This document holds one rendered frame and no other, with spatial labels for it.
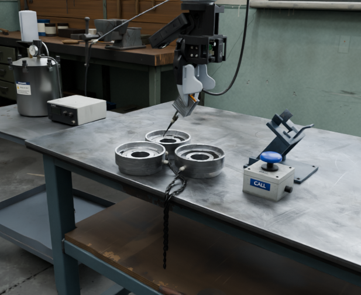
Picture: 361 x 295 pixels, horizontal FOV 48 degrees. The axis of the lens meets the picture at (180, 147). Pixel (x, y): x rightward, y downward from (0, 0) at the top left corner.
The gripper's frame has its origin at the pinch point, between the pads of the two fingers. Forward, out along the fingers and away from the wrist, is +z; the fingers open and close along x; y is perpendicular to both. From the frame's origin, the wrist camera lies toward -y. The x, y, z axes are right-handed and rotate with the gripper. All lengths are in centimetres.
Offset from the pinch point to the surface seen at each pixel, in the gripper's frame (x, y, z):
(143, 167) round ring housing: -16.2, 1.4, 10.8
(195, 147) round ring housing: -2.6, 4.2, 9.7
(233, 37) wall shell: 156, -79, -1
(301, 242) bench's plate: -19.1, 35.2, 13.2
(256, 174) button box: -9.4, 22.5, 8.9
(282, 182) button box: -7.6, 26.9, 9.8
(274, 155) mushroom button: -6.5, 24.4, 5.7
